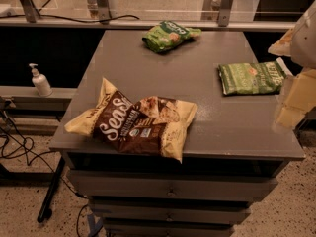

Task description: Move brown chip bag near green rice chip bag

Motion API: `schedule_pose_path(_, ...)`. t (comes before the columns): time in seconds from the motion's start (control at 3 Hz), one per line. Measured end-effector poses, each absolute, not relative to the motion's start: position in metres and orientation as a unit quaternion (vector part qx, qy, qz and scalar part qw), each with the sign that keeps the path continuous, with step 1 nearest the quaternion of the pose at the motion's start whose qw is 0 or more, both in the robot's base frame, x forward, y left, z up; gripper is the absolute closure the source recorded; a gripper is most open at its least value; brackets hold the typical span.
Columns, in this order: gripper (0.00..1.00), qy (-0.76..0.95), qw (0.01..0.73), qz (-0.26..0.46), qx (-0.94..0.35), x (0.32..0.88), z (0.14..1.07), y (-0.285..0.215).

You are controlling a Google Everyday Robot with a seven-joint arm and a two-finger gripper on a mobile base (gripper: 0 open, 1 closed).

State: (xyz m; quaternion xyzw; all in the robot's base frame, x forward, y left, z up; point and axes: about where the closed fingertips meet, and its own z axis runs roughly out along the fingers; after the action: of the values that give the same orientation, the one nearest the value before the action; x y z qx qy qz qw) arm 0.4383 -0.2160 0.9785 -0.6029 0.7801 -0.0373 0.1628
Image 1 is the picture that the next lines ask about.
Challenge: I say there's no green rice chip bag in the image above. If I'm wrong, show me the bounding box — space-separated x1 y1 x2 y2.
142 21 201 53

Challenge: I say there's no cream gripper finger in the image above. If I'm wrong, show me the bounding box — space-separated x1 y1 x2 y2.
273 68 316 130

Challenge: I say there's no brown sea salt chip bag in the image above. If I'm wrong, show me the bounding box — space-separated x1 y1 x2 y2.
65 80 198 161

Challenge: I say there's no middle grey drawer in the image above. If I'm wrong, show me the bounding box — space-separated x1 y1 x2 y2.
89 200 250 225

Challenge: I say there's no black cable on ledge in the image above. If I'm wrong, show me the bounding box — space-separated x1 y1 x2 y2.
0 13 140 24

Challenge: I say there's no bottom grey drawer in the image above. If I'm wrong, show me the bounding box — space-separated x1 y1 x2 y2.
102 218 235 237

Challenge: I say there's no black table leg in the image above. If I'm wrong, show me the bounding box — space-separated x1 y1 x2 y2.
37 158 65 223

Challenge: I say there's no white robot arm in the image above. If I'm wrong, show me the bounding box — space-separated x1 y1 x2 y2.
268 1 316 129

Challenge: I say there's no grey drawer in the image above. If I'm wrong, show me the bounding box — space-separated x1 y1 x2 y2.
89 200 250 225
102 218 235 237
67 170 277 201

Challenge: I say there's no grey drawer cabinet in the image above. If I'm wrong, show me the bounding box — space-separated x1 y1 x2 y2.
51 30 304 237

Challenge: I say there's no metal railing frame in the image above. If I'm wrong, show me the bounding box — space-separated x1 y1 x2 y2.
0 0 295 32

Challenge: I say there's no green kettle chip bag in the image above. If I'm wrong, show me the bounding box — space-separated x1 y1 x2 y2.
218 58 292 96

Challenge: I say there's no white pump bottle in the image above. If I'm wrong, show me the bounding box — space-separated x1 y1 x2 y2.
29 63 52 97

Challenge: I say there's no top grey drawer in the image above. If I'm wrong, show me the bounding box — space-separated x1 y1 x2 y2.
67 170 277 201

